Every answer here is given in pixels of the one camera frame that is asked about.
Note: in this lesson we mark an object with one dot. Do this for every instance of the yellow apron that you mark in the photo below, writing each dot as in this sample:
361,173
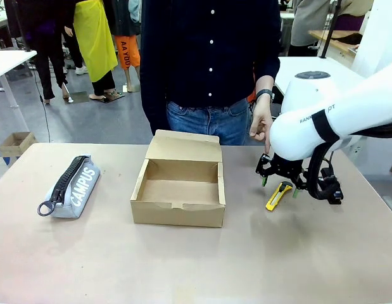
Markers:
94,41

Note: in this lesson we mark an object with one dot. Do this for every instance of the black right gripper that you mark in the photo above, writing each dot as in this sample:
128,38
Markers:
287,169

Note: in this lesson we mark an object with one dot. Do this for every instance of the black stand pole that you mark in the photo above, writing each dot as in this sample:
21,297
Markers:
330,28

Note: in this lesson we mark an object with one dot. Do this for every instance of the small cardboard box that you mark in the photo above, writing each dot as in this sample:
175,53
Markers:
16,144

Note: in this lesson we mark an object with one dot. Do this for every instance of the white office table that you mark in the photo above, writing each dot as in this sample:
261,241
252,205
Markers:
9,61

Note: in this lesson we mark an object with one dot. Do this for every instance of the bystander in black clothes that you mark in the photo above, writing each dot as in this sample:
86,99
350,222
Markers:
45,38

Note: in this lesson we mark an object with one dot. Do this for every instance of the open brown cardboard box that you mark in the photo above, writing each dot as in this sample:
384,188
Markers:
176,209

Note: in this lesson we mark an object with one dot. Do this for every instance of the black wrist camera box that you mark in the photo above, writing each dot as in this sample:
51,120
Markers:
333,190

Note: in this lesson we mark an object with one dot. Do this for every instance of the blue jeans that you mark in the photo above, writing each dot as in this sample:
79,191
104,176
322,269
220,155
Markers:
208,123

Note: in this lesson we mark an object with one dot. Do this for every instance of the person's left forearm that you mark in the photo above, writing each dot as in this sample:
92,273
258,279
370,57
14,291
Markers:
263,83

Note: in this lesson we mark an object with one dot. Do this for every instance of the wooden workbench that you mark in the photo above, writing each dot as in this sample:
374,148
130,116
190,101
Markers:
336,39

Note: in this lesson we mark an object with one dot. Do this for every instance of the person's left hand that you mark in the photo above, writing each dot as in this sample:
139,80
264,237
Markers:
262,120

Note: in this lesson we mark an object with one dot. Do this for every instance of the grey CAMPUS pencil case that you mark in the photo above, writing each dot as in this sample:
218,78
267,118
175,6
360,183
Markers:
83,187

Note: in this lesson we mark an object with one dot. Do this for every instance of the yellow utility knife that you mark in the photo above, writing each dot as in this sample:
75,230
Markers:
276,198

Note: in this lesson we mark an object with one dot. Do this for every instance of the bystander in grey top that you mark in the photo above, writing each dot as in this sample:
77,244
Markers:
316,14

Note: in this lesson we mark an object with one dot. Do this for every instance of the black floor mat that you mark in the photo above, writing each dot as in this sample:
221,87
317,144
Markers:
107,97

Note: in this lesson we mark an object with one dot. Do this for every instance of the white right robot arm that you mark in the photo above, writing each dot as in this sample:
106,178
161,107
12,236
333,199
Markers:
294,136

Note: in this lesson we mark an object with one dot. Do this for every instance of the black wrist watch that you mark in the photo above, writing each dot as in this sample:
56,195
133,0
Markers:
264,93

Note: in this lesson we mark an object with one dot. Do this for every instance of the orange printed shorts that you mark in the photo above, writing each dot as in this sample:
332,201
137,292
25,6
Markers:
127,52

